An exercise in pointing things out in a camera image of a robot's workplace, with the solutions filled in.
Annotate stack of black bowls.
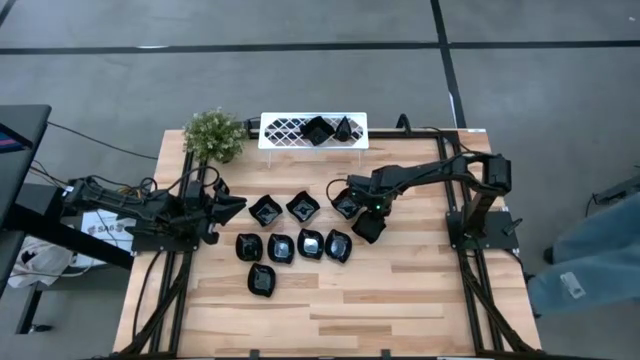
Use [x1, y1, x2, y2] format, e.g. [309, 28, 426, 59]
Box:
[248, 194, 284, 228]

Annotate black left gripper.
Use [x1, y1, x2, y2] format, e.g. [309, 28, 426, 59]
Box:
[187, 178, 249, 245]

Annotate black desk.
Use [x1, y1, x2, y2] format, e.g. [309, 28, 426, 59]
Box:
[0, 103, 135, 335]

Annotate black teardrop mini plate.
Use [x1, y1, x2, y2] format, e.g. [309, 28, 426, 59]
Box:
[333, 115, 354, 143]

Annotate person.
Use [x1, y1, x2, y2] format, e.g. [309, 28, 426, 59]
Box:
[527, 192, 640, 319]

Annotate white printed box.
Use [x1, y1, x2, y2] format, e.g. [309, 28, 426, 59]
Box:
[79, 209, 137, 269]

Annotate black square mini plate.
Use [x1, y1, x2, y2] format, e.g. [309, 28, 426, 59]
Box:
[298, 115, 337, 148]
[285, 190, 322, 224]
[351, 212, 388, 246]
[330, 187, 364, 221]

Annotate white lattice shelf rack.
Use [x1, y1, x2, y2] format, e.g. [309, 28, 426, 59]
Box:
[257, 111, 370, 169]

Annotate white plastic bag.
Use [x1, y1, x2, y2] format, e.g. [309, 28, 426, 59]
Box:
[8, 235, 76, 290]

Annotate green potted plant black pot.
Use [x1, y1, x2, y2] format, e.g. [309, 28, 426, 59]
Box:
[182, 107, 249, 165]

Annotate thin black floor cable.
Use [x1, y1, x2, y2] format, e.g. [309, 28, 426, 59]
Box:
[47, 121, 160, 162]

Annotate black rounded mini plate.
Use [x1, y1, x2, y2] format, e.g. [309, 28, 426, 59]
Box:
[324, 228, 354, 265]
[296, 228, 326, 261]
[246, 262, 277, 299]
[266, 232, 296, 266]
[235, 232, 264, 263]

